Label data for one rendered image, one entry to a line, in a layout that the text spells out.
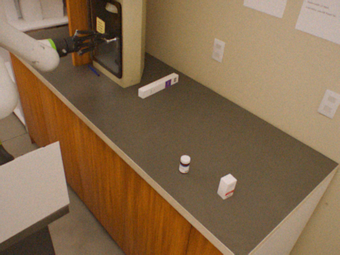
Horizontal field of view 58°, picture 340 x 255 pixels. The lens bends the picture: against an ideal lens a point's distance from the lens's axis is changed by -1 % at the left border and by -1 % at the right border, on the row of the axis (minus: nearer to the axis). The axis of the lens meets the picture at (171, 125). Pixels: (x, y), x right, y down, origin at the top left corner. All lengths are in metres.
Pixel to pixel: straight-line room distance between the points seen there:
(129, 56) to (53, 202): 0.87
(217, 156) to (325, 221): 0.71
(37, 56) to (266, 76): 1.02
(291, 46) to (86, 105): 0.99
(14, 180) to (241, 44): 1.18
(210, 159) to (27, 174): 0.71
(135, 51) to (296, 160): 0.94
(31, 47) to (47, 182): 0.56
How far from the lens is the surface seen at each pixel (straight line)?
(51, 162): 0.98
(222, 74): 1.74
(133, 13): 1.59
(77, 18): 1.87
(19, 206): 1.03
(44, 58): 1.35
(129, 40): 1.62
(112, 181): 1.62
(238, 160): 1.34
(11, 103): 0.95
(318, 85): 1.47
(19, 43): 1.32
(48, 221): 1.14
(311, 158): 1.49
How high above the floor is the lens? 1.81
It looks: 37 degrees down
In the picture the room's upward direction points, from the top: 6 degrees clockwise
